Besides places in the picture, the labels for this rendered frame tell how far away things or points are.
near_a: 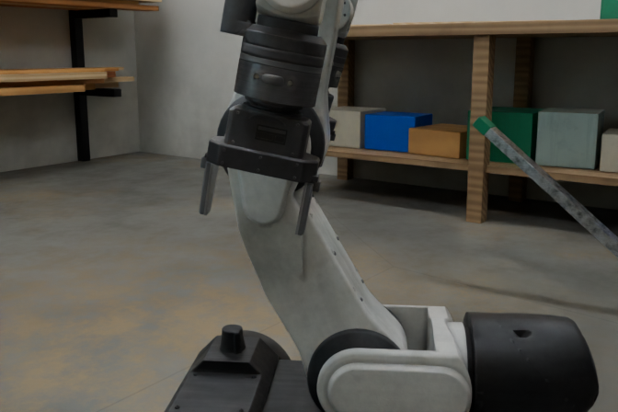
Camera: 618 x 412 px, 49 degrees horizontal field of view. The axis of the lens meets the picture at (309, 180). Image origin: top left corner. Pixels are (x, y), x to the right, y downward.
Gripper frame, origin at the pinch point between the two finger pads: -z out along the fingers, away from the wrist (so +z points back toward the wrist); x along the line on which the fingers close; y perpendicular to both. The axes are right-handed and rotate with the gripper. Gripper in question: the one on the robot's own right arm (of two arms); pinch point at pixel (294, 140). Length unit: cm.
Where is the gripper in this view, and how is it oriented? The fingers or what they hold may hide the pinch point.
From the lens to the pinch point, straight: 119.9
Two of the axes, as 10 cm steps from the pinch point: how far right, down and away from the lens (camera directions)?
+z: 2.9, -9.3, -2.3
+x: -9.5, -3.0, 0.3
